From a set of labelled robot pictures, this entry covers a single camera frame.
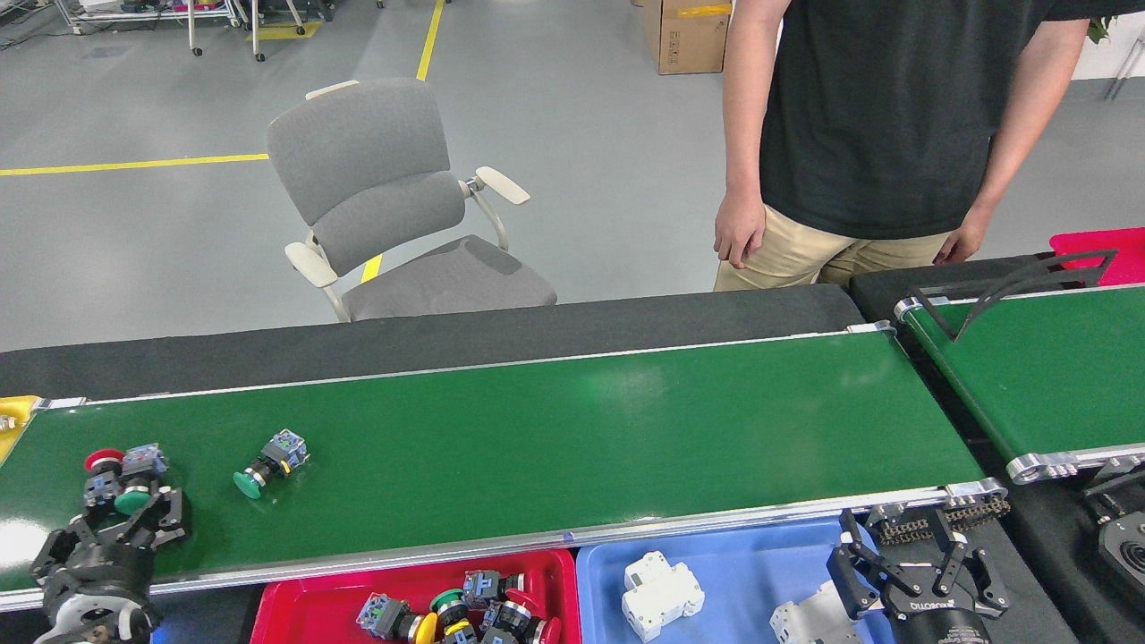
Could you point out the metal wheeled rack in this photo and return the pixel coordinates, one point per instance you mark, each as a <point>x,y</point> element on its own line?
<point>143,12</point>

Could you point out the black feeder table cover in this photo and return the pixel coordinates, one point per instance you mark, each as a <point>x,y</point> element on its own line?
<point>872,291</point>

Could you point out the cardboard box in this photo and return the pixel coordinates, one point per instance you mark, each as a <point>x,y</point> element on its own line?
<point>684,40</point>

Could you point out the person's right forearm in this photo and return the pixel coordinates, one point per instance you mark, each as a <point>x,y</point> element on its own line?
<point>747,116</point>

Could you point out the red bin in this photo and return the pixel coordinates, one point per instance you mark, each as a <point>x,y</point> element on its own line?
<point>1129,259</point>

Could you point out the green feeder conveyor belt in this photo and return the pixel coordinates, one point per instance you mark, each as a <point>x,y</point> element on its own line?
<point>1055,376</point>

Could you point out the yellow push button switch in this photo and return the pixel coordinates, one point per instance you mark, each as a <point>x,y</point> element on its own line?
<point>380,615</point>

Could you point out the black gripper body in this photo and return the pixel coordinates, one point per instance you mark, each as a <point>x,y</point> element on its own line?
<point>98,572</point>
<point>935,622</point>

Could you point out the black conveyor motor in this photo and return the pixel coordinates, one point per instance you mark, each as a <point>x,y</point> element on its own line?
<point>1127,555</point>

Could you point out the green potted plant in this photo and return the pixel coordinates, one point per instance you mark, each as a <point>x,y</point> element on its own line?
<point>1100,29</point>

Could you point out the black guide bracket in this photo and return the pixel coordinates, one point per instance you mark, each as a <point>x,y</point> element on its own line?
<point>934,319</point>

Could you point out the person's left forearm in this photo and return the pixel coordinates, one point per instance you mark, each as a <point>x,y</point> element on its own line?
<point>1020,125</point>

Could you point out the person's right hand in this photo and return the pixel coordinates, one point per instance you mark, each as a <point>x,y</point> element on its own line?
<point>738,228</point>

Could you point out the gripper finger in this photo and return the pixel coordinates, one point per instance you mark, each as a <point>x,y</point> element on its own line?
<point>58,550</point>
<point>850,572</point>
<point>170,523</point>
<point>984,586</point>

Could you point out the red plastic tray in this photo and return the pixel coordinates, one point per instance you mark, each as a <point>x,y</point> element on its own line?
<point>304,608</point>

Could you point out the long black fabric cover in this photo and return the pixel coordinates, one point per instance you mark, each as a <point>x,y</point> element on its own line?
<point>268,358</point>

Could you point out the grey office chair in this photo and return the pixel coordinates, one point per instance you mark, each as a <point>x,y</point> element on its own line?
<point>358,152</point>

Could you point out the yellow tray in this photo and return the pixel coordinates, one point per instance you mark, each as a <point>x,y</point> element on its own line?
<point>11,447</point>

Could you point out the person's left hand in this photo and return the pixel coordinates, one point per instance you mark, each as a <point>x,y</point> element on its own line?
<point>968,237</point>

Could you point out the blue plastic tray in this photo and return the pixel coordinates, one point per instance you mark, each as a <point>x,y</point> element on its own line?
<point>742,572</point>

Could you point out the long green conveyor belt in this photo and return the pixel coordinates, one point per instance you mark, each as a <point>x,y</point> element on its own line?
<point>581,429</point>

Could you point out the white rolling stand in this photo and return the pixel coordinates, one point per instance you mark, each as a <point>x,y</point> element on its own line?
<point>257,31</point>

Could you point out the person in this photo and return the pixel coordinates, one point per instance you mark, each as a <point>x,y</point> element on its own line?
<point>877,107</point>

